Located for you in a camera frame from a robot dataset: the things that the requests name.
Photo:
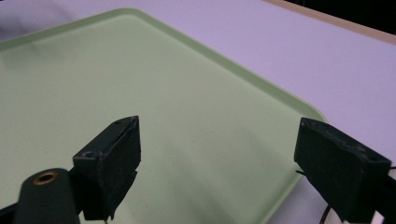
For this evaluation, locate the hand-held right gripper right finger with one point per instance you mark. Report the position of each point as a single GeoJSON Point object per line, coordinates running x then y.
{"type": "Point", "coordinates": [339, 174]}

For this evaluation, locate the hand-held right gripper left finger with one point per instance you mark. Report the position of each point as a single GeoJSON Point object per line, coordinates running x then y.
{"type": "Point", "coordinates": [109, 168]}

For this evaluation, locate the light green tray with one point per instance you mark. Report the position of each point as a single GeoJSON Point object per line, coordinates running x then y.
{"type": "Point", "coordinates": [149, 102]}

